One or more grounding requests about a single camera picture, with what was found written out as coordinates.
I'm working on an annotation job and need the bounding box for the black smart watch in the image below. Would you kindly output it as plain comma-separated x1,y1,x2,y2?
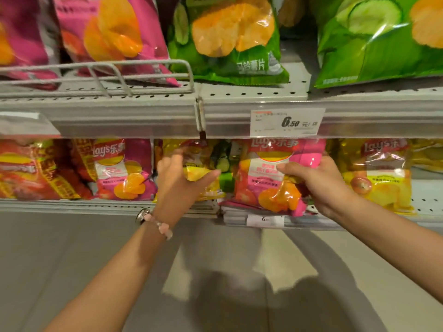
135,207,152,226

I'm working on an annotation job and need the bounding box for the white price tag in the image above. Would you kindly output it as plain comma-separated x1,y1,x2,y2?
246,214,286,228
0,112,61,139
250,107,326,138

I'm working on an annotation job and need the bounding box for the pink bead bracelet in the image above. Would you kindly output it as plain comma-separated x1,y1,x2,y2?
142,212,174,242

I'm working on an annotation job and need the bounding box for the person's right forearm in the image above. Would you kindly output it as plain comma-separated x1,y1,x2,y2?
332,195,443,305

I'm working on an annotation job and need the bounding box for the person's left forearm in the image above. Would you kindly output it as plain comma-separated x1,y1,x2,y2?
43,217,174,332

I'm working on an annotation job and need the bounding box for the person's right hand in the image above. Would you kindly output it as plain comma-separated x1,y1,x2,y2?
276,154,350,220

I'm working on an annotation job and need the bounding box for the grey metal shelf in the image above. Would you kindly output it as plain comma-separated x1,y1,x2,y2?
0,198,443,236
0,58,443,139

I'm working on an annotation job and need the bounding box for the person's left hand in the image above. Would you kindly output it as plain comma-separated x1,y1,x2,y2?
154,148,222,227

